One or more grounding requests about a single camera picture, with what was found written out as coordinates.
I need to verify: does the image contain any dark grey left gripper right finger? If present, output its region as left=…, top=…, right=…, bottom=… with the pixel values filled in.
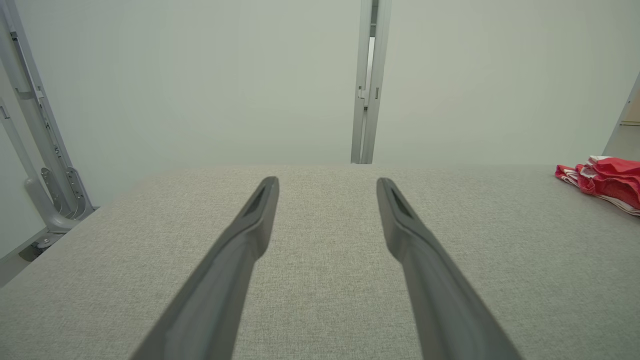
left=376, top=177, right=524, bottom=360

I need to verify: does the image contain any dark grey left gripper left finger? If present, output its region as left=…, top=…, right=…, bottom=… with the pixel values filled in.
left=130, top=175, right=280, bottom=360

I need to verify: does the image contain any red white-sleeved numbered jersey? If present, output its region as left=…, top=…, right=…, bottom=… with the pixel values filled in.
left=554, top=163, right=640, bottom=217

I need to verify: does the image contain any small red garment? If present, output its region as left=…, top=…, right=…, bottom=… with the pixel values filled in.
left=587, top=155, right=640, bottom=195

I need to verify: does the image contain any grey caster wheel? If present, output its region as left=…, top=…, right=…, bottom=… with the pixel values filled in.
left=18, top=230, right=66, bottom=263

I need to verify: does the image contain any grey double partition post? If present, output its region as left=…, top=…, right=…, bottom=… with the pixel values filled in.
left=349, top=0, right=393, bottom=165

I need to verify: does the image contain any grey partition post with foot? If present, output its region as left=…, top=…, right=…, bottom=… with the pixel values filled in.
left=0, top=0, right=96, bottom=236

